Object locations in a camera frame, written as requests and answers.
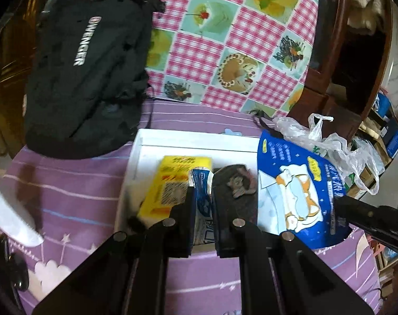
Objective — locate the brown wooden wardrobe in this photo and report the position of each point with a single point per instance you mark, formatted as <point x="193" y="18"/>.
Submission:
<point x="350" y="72"/>

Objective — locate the clear plastic bag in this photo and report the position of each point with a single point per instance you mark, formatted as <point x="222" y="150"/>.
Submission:
<point x="336" y="151"/>

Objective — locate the cream hanging garment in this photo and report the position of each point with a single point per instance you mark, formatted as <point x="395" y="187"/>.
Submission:
<point x="366" y="3"/>

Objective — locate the blue cat printed packet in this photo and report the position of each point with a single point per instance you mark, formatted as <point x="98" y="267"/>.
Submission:
<point x="294" y="183"/>

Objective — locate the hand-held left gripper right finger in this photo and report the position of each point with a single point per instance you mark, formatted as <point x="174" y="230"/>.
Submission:
<point x="219" y="218"/>

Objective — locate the blue storage box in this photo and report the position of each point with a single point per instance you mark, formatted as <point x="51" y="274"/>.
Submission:
<point x="394" y="131"/>

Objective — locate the white blue bandage packet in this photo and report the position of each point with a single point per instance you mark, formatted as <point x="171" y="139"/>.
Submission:
<point x="203" y="210"/>

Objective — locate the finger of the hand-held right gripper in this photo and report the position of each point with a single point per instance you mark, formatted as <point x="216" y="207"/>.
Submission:
<point x="356" y="211"/>

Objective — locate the black backpack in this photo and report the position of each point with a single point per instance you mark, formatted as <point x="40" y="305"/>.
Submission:
<point x="87" y="65"/>

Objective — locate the dark wooden cabinet with shelves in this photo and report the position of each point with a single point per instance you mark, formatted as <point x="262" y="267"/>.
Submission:
<point x="8" y="72"/>

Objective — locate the purple printed tablecloth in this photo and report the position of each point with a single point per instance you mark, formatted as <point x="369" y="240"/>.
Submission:
<point x="70" y="183"/>

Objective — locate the white shallow box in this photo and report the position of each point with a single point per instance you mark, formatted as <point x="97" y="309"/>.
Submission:
<point x="192" y="142"/>

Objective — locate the round black disc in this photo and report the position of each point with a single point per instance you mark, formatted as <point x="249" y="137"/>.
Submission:
<point x="19" y="272"/>

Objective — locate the white standing pouch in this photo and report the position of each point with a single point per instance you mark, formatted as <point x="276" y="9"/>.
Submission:
<point x="8" y="210"/>

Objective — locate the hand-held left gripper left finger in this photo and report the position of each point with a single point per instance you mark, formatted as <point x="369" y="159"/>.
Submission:
<point x="190" y="215"/>

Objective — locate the pink checkered printed cloth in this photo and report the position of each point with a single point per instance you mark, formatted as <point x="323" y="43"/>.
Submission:
<point x="238" y="39"/>

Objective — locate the yellow box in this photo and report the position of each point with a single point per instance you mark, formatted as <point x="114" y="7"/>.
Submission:
<point x="172" y="183"/>

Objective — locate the dark patterned pouch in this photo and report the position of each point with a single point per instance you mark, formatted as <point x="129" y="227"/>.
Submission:
<point x="235" y="187"/>

